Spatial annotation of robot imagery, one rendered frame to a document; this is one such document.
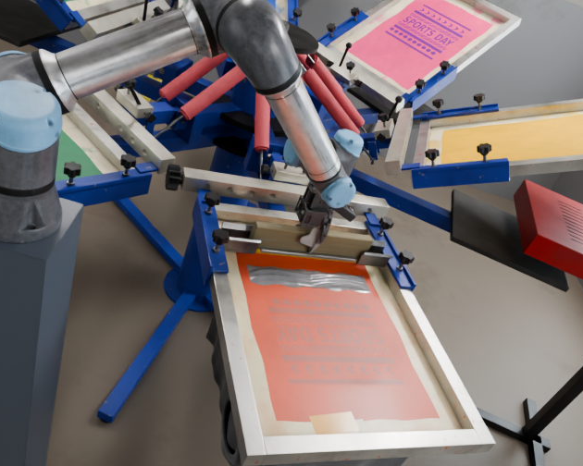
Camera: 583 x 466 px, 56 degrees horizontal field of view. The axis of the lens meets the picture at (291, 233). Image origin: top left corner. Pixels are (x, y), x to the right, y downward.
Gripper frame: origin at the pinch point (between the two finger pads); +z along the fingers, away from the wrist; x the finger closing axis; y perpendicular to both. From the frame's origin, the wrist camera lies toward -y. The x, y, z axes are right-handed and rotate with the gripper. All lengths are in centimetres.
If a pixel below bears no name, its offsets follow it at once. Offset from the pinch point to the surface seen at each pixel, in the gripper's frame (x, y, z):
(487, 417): -5, -131, 98
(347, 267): 2.0, -13.4, 5.6
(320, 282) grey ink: 10.0, -2.0, 4.9
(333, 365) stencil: 37.9, 2.9, 5.3
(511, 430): 2, -141, 99
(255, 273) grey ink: 8.5, 16.7, 4.7
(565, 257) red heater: -2, -96, -5
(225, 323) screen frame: 29.4, 28.9, 1.5
